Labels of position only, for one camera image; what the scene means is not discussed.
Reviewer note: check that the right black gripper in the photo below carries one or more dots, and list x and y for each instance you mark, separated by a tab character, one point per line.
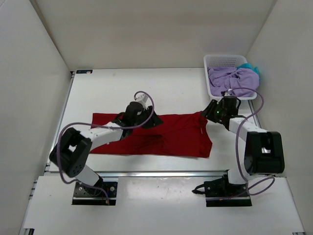
208	112

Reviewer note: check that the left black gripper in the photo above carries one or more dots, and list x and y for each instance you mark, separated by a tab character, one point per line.
154	121

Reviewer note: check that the red t shirt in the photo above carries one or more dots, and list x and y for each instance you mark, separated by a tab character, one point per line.
182	135

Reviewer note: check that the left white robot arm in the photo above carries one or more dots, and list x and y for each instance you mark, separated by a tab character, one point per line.
73	147

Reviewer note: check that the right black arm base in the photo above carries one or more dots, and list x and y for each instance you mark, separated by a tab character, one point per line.
220	193

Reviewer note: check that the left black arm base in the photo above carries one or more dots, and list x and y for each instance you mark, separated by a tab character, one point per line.
83	195

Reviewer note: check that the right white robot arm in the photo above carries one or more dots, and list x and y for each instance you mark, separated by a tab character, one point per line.
263	153

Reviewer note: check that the lilac t shirt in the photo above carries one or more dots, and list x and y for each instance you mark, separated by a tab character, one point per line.
221	79

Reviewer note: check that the white plastic basket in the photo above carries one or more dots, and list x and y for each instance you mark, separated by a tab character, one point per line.
224	61

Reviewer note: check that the teal t shirt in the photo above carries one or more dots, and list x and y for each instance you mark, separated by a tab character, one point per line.
249	67

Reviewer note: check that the dark blue label sticker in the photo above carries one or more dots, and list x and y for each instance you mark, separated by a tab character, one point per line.
84	71

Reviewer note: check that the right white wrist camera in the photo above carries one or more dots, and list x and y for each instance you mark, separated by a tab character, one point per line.
228	92

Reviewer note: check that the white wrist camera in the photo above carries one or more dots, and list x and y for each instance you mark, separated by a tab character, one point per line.
141	99
228	92

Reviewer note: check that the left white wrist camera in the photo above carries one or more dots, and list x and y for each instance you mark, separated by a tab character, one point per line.
141	99

